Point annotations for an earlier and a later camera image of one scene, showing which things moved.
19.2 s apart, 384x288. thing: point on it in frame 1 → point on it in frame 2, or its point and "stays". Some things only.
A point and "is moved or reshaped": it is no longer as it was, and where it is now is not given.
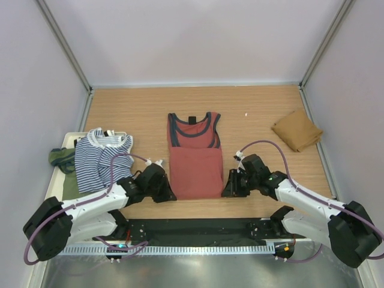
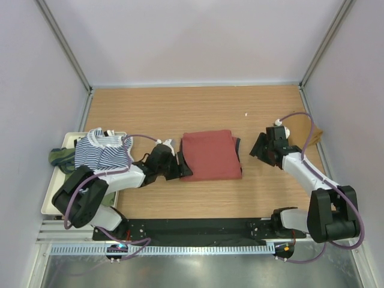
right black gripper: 232,188 → 257,149
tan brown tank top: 297,130 stays
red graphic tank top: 195,158 is moved or reshaped
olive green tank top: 65,159 stays
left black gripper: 168,195 → 180,170
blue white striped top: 93,157 stays
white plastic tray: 56,188 stays
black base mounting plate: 203,232 stays
